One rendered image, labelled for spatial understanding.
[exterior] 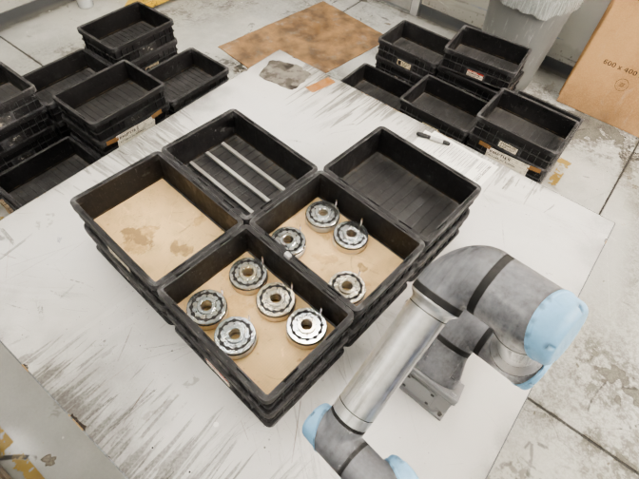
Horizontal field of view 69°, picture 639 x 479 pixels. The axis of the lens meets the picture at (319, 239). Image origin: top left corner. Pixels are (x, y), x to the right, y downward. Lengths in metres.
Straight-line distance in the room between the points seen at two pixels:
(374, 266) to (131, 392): 0.73
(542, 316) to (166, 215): 1.08
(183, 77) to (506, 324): 2.33
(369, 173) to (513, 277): 0.90
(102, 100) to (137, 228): 1.18
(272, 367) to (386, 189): 0.69
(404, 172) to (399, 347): 0.89
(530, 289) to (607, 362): 1.78
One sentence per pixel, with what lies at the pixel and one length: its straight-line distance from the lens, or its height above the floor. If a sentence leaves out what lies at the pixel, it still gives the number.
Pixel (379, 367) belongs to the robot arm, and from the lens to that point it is 0.83.
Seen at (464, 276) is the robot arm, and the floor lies 1.32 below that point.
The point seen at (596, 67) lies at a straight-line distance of 3.71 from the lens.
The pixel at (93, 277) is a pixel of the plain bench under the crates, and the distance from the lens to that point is 1.56.
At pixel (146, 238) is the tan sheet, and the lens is 1.43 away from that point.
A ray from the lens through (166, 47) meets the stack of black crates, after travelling 2.87.
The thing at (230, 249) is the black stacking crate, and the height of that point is 0.89.
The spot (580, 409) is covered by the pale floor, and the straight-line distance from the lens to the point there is 2.36.
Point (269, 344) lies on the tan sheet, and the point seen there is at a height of 0.83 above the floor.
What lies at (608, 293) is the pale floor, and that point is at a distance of 2.74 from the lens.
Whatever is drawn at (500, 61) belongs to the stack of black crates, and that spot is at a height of 0.50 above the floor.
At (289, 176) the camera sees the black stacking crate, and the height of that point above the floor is 0.83.
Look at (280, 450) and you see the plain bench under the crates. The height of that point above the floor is 0.70.
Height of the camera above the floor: 1.93
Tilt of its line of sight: 53 degrees down
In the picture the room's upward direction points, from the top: 6 degrees clockwise
